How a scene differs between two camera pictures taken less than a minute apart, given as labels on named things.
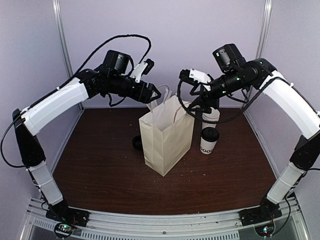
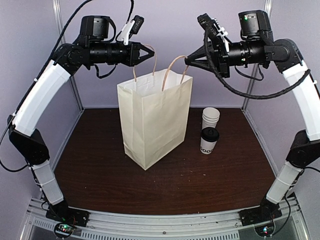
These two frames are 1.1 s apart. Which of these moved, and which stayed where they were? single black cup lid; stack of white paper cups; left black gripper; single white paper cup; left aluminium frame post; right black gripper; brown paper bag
Moved: brown paper bag; left black gripper; right black gripper
Stayed: single white paper cup; left aluminium frame post; single black cup lid; stack of white paper cups
